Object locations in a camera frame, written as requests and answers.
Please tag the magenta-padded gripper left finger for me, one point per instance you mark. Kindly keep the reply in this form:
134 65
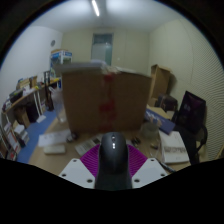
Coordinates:
75 171

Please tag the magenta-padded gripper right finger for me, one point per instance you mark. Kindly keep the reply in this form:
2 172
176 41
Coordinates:
148 171

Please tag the black computer mouse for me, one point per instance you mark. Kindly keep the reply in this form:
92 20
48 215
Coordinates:
113 163

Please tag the black marker pen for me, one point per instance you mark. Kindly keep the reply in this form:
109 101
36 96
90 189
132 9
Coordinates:
166 166

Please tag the small black clip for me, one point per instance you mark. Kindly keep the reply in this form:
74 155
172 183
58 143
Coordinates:
135 141

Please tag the small clear plastic container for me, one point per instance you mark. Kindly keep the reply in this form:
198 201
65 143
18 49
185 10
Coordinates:
150 131

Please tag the white paper sheet with writing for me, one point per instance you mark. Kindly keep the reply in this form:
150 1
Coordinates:
51 138

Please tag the blue flat book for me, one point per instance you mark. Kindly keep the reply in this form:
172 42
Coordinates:
161 123

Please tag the clear plastic jar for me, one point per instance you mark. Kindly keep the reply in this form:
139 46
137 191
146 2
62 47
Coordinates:
58 105

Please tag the shelf unit with books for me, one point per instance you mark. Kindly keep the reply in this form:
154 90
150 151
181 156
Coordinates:
13 140

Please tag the dark bag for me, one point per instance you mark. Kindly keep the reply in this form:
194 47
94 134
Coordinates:
167 102

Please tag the black monitor screen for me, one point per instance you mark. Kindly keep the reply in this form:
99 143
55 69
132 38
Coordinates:
191 111

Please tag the large brown cardboard box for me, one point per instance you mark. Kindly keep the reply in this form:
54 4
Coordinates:
106 100

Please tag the tall open cardboard box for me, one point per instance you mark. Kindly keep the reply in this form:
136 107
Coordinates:
160 83

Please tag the stack of flat books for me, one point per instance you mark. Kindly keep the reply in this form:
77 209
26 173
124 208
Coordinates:
83 67

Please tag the blue glass display cabinet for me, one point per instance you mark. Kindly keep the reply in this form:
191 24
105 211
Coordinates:
60 58

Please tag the frosted glass door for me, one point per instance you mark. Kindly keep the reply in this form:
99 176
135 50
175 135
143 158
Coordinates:
101 48

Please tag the ceiling tube light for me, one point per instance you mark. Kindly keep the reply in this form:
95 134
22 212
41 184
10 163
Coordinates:
95 8

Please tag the cluttered wooden wall desk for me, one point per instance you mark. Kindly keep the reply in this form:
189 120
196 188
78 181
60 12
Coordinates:
26 96

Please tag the round wall clock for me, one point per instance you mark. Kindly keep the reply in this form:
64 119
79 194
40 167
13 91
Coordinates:
53 43

